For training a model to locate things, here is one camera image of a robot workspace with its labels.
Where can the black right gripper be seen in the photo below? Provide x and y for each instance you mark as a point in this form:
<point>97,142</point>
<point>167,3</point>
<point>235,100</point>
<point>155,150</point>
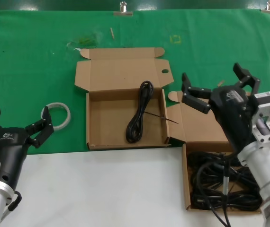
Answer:
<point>232,113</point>

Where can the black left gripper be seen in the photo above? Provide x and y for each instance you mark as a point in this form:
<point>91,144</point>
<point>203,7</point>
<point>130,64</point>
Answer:
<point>11,146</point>

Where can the open brown cardboard box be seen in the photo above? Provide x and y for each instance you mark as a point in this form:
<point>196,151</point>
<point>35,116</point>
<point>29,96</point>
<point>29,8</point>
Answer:
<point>201,127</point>
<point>111,118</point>

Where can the short wooden stick piece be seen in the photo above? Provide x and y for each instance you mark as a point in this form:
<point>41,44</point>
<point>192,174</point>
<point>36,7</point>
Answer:
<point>220,83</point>

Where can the clear adhesive tape roll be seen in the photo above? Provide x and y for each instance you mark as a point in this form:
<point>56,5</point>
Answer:
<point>67,117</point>

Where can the green table cloth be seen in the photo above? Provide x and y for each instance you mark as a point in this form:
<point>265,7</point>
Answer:
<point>30,71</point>

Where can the clear plastic wrapper scrap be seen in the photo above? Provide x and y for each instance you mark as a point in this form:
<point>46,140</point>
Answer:
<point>85,40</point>

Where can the thin long wooden stick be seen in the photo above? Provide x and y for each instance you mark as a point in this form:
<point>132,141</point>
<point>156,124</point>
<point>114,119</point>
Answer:
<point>112,33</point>

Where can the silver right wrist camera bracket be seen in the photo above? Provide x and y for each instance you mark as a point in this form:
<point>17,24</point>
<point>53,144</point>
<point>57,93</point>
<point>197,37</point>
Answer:
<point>267,111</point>

